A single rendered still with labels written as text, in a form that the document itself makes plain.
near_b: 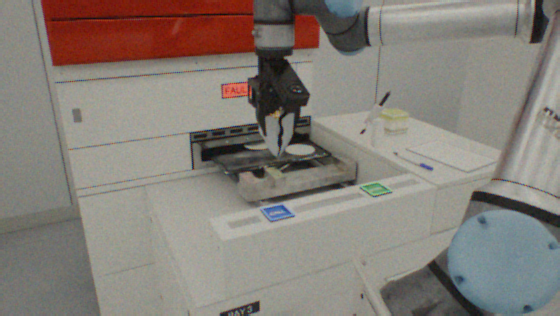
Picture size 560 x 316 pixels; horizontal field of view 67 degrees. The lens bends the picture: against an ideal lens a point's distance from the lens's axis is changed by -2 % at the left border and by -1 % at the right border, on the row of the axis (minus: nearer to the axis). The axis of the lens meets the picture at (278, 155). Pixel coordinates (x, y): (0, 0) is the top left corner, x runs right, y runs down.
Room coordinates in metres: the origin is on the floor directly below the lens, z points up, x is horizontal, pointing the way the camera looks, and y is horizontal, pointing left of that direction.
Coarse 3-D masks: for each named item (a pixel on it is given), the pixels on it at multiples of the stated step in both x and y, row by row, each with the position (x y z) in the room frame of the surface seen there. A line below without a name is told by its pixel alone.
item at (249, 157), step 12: (240, 144) 1.40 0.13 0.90; (288, 144) 1.40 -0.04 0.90; (300, 144) 1.40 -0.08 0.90; (312, 144) 1.40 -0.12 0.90; (216, 156) 1.28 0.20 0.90; (228, 156) 1.29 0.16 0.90; (240, 156) 1.29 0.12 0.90; (252, 156) 1.29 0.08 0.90; (264, 156) 1.29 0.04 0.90; (288, 156) 1.28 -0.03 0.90; (300, 156) 1.29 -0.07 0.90; (228, 168) 1.19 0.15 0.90
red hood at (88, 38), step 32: (64, 0) 1.13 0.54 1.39; (96, 0) 1.16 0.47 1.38; (128, 0) 1.19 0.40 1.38; (160, 0) 1.23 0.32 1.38; (192, 0) 1.27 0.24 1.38; (224, 0) 1.31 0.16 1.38; (64, 32) 1.12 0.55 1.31; (96, 32) 1.15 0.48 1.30; (128, 32) 1.19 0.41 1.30; (160, 32) 1.23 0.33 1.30; (192, 32) 1.27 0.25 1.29; (224, 32) 1.31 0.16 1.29; (64, 64) 1.12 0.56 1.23
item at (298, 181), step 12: (312, 168) 1.23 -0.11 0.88; (324, 168) 1.23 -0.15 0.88; (336, 168) 1.23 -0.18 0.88; (264, 180) 1.14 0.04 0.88; (288, 180) 1.14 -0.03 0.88; (300, 180) 1.14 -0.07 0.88; (312, 180) 1.15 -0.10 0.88; (324, 180) 1.16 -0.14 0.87; (336, 180) 1.18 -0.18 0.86; (240, 192) 1.10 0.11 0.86; (252, 192) 1.06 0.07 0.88; (264, 192) 1.08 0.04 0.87; (276, 192) 1.09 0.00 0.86; (288, 192) 1.11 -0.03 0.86
